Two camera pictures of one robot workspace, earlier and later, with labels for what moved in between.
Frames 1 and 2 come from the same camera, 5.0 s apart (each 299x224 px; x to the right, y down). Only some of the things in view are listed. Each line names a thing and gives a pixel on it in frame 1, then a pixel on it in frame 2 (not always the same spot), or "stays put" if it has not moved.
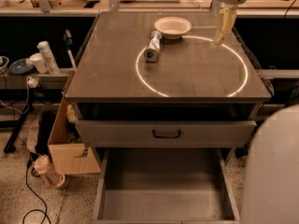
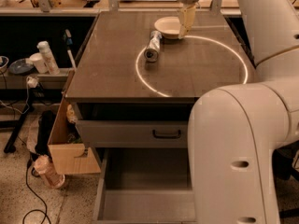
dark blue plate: (21, 65) stays put
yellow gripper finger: (227, 19) to (186, 17)
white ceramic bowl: (173, 27) stays put
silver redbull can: (152, 49) stays put
